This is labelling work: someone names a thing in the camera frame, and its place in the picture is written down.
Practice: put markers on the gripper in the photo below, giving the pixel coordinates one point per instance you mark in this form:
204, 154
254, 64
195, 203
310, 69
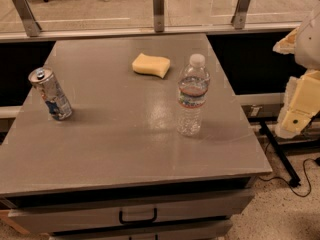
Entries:
310, 44

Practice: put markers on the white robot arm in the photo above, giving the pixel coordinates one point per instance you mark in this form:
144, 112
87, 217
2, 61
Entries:
303, 42

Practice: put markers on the clear plastic water bottle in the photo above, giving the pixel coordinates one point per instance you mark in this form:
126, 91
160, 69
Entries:
192, 87

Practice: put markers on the black metal stand leg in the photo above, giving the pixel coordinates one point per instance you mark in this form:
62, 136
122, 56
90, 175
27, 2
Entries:
264, 130

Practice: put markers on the lower grey drawer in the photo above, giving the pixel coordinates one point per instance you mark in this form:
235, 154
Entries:
199, 230

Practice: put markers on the grey drawer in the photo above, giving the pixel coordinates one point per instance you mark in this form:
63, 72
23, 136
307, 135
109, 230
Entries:
93, 215
199, 230

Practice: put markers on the yellow sponge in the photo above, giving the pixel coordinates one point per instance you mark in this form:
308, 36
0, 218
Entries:
151, 65

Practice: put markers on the silver blue energy drink can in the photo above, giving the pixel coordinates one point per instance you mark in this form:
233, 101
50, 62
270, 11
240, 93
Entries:
45, 82

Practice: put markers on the upper grey drawer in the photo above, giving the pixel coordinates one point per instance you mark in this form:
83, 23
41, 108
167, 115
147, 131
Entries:
93, 215

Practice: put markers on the right metal railing bracket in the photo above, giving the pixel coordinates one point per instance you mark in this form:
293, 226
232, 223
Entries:
239, 18

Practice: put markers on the metal railing bracket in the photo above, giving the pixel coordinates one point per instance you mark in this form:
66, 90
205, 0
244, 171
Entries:
32, 28
239, 18
158, 15

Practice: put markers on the middle metal railing bracket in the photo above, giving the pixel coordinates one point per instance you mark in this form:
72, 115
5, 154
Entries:
158, 15

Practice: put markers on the black drawer handle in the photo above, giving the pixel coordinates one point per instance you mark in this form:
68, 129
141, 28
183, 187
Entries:
138, 217

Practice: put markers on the grey horizontal rail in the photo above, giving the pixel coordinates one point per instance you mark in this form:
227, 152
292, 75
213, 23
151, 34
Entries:
129, 32

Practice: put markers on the left metal railing bracket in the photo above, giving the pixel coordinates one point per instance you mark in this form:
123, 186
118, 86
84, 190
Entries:
32, 28

